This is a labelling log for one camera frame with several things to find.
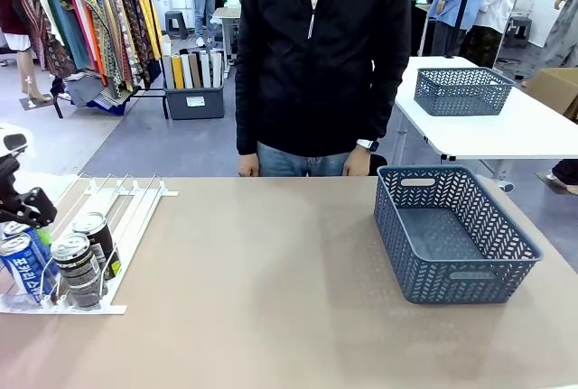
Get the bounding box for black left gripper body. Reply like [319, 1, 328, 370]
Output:
[0, 153, 22, 212]

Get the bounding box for brown cardboard box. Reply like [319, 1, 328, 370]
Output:
[525, 67, 578, 123]

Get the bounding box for person's right forearm black sleeve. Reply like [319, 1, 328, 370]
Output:
[234, 68, 262, 158]

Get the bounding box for black chair part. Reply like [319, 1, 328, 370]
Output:
[368, 153, 390, 178]

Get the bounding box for white cloth cover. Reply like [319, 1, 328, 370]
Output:
[0, 171, 80, 209]

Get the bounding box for white fabric roll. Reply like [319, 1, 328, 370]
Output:
[199, 50, 213, 88]
[210, 51, 224, 88]

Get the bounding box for black pepsi can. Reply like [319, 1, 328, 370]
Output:
[50, 233, 109, 309]
[71, 211, 122, 282]

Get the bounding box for brown fabric roll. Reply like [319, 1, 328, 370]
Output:
[188, 52, 202, 89]

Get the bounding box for person's left hand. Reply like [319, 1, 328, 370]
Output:
[342, 144, 374, 178]

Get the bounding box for person's right hand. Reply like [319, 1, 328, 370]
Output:
[238, 153, 261, 178]

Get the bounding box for yellow fabric roll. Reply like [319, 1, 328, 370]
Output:
[172, 54, 186, 90]

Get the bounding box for black tripod pole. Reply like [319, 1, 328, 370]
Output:
[443, 0, 480, 60]

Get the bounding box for clothes rack with garments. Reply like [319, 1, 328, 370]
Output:
[22, 0, 169, 120]

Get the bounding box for background grey work table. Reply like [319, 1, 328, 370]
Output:
[210, 6, 243, 68]

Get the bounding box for person's blue jeans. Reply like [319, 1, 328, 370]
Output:
[256, 140, 358, 178]

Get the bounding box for bystander's foot with shoe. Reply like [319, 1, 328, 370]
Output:
[536, 158, 578, 196]

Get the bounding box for fabric pile on floor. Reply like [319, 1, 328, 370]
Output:
[64, 70, 133, 116]

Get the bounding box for grey plastic storage bin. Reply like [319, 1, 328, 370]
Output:
[163, 84, 226, 121]

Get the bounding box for mannequin in maroon garment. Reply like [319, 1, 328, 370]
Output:
[0, 0, 53, 108]

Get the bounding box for white wire can dispenser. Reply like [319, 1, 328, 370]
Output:
[0, 173, 180, 317]

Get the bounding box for yellow hanging garment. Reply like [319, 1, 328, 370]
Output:
[126, 0, 163, 61]

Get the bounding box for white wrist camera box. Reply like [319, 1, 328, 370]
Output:
[0, 123, 29, 156]

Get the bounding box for person in black jacket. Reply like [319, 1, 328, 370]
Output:
[234, 0, 413, 158]

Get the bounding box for blue plastic lattice basket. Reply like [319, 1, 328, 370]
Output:
[373, 165, 543, 305]
[414, 67, 516, 117]

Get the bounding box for grey plastic stool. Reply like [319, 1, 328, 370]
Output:
[163, 9, 189, 41]
[504, 14, 534, 50]

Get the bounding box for person's left forearm black sleeve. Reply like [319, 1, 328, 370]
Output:
[360, 59, 410, 147]

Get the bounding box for grey dress on mannequin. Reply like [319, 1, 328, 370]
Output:
[539, 0, 578, 70]

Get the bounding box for blue pocari sweat can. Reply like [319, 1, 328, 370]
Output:
[0, 233, 62, 304]
[2, 220, 53, 268]

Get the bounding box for white side table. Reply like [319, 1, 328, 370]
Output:
[395, 55, 578, 191]

